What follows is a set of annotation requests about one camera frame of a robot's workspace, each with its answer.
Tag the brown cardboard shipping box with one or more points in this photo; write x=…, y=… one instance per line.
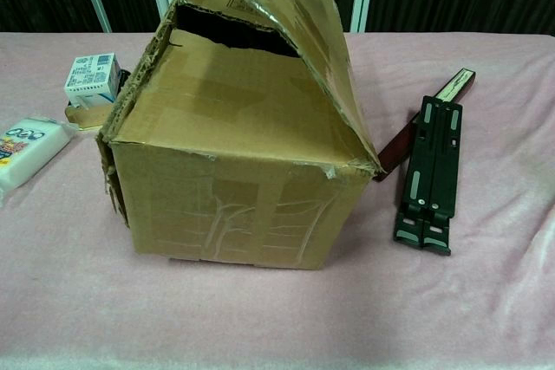
x=217, y=179

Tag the dark red flat box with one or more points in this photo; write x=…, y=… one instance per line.
x=455, y=84

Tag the small white blue carton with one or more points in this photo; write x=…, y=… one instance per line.
x=86, y=77

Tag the black folding stand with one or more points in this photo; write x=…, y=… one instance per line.
x=433, y=170

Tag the pink table cloth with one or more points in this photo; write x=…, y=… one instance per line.
x=390, y=300

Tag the white tissue pack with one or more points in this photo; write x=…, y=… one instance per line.
x=26, y=157

